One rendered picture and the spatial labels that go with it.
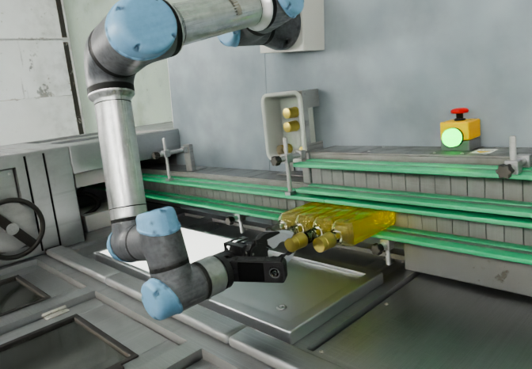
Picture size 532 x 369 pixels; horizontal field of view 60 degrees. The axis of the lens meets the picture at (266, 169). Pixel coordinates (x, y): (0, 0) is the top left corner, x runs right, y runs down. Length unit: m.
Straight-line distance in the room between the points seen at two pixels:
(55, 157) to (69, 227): 0.27
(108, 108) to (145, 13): 0.21
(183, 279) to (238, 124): 1.00
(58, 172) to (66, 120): 2.97
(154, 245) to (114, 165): 0.21
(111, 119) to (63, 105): 3.83
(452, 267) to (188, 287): 0.65
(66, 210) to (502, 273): 1.45
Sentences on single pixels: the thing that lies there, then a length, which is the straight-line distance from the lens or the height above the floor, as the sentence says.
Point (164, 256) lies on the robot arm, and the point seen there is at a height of 1.50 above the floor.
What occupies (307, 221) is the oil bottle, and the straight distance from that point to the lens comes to 1.14.
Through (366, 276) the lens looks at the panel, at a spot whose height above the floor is 1.03.
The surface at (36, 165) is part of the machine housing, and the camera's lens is 1.83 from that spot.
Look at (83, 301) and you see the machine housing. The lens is 1.41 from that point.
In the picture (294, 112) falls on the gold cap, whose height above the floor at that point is 0.80.
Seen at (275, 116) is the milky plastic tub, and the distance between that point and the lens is 1.55.
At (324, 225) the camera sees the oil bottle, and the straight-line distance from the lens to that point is 1.11.
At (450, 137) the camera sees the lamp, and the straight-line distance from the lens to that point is 1.15.
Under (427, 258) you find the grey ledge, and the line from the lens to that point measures 1.23.
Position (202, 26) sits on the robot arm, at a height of 1.29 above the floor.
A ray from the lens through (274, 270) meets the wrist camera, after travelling 0.91.
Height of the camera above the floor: 1.90
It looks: 43 degrees down
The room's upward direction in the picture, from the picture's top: 105 degrees counter-clockwise
